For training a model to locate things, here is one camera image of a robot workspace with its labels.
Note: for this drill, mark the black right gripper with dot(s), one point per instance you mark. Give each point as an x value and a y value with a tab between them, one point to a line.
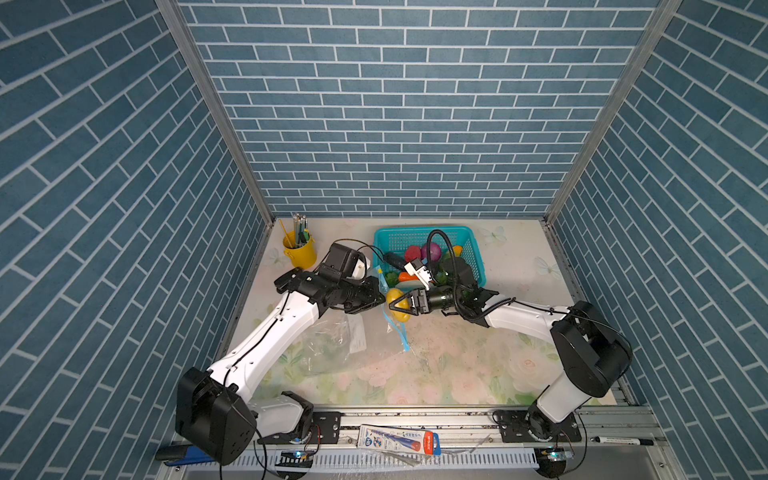
420	301

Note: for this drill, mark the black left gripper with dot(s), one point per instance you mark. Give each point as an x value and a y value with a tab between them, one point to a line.
372	298

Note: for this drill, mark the yellow toy potato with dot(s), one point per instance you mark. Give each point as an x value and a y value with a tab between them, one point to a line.
398	305

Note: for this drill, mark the clear zip top bag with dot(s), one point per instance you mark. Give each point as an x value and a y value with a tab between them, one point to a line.
339	342

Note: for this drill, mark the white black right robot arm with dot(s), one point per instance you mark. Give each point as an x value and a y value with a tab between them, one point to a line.
593	355

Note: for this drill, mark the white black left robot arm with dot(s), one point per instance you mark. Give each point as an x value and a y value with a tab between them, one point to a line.
215	411

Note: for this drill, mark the orange toy carrot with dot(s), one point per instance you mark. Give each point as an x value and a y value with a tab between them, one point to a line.
406	277

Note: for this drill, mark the teal plastic basket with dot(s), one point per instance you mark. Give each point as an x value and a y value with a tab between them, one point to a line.
398	239

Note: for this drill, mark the red toy pepper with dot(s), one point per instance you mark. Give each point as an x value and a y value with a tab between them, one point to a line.
412	253

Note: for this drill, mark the black toy eggplant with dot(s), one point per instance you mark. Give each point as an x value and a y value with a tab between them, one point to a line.
396	261

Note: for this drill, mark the purple toy onion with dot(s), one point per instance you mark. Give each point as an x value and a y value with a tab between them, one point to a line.
431	252

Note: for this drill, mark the yellow metal pen bucket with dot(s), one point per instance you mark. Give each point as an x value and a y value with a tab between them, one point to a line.
303	257

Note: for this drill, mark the black stapler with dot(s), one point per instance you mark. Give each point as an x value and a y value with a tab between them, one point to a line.
286	282

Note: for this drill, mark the blue box cutter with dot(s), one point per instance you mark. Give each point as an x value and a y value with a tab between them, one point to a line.
182	454

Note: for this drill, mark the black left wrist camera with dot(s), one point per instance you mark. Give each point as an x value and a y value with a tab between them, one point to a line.
343	263

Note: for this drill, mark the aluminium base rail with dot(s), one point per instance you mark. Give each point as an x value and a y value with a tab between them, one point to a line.
476	443

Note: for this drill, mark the black marker on rail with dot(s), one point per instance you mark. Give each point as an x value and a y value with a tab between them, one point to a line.
612	440

